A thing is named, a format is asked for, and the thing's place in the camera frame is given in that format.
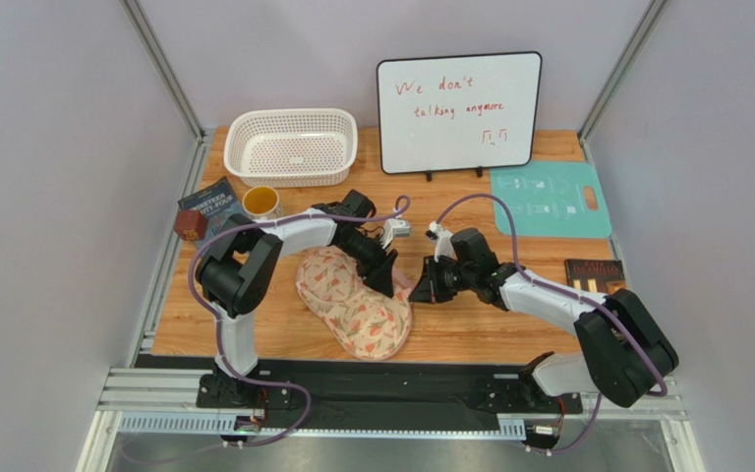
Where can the floral mesh laundry bag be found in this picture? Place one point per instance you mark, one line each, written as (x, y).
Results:
(368, 325)

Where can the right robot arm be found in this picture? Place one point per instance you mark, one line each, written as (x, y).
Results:
(623, 355)

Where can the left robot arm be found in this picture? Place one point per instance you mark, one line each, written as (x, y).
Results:
(230, 273)

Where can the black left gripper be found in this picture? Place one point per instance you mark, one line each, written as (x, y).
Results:
(382, 279)

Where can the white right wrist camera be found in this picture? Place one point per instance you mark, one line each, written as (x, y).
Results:
(441, 238)

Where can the dark hardcover book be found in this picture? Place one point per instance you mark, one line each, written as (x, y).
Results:
(596, 276)

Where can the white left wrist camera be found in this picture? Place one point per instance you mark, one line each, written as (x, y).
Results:
(392, 228)

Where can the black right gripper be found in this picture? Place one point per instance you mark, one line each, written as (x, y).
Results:
(432, 278)

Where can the teal folding board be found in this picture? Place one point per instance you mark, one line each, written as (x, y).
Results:
(553, 199)

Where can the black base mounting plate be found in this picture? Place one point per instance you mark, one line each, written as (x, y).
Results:
(383, 396)

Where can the white plastic perforated basket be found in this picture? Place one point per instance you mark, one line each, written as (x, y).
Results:
(292, 148)

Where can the white dry-erase board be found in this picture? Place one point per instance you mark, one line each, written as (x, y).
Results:
(466, 112)

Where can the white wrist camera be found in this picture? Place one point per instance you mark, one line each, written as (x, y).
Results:
(441, 238)
(392, 228)

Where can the small red-brown cube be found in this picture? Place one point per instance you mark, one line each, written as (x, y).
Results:
(190, 225)

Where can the aluminium frame rail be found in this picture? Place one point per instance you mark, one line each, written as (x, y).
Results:
(164, 401)

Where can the blue paperback book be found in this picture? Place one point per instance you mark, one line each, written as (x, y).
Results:
(217, 202)

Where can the floral cream mug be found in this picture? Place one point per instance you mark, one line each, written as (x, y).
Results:
(262, 203)

